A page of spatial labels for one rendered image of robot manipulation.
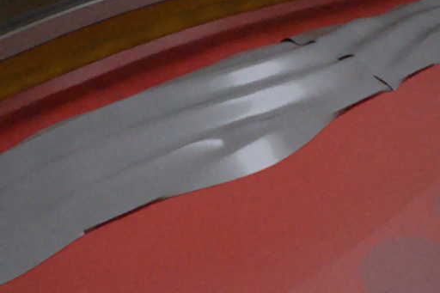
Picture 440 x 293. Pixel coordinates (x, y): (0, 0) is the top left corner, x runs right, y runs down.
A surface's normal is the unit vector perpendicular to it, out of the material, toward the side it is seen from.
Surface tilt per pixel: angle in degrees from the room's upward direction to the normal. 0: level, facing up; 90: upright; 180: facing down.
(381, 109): 0
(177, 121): 30
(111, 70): 0
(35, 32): 90
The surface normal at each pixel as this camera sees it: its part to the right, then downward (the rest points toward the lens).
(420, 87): -0.13, -0.87
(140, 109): 0.13, -0.56
